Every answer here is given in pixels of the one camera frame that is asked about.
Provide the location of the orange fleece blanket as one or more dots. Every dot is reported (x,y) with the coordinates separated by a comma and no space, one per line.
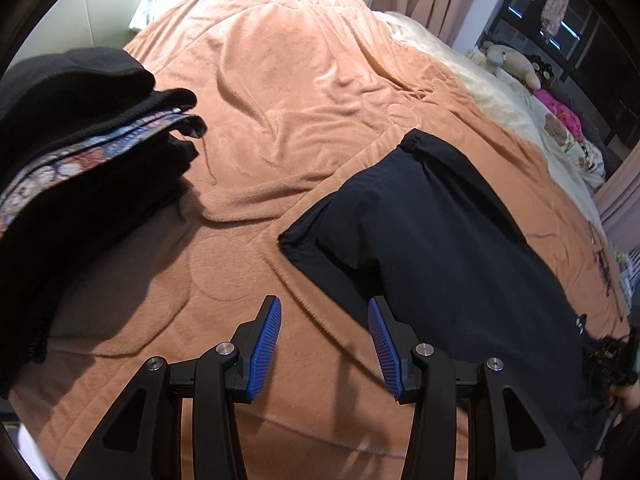
(300,85)

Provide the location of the white pillow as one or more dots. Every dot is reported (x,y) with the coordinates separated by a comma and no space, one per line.
(142,12)

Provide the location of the small brown teddy bear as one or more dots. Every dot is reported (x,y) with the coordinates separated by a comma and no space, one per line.
(556,127)

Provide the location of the cream padded headboard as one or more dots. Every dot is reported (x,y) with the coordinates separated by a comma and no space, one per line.
(85,15)

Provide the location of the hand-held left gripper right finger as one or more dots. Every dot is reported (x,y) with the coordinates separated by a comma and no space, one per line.
(385,350)

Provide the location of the black pants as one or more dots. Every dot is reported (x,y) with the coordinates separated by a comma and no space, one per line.
(440,240)

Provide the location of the patterned folded garment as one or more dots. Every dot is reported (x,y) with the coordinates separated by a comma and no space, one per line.
(75,152)

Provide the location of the white printed cloth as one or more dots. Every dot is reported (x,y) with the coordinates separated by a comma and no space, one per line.
(591,157)

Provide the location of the thick black folded garment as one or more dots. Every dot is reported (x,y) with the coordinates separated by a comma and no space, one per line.
(75,240)

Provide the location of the black knitted folded garment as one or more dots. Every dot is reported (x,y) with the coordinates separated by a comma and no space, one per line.
(125,115)

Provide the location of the black plush toy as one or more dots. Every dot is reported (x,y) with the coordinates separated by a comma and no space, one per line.
(544,71)

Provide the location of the cream blanket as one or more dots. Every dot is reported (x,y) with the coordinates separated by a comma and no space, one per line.
(500,95)

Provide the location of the pink patterned clothing pile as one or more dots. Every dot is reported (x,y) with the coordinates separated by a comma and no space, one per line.
(557,110)

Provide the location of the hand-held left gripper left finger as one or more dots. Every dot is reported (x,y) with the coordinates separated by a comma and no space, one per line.
(265,350)

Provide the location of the floral hanging garment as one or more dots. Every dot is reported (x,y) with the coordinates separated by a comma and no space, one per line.
(556,7)

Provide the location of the dark window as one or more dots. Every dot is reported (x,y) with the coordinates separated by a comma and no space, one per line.
(590,55)

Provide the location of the beige bear plush toy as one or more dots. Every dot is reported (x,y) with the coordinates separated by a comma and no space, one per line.
(515,62)

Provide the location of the white storage rack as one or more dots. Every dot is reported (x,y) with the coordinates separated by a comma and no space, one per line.
(631,275)

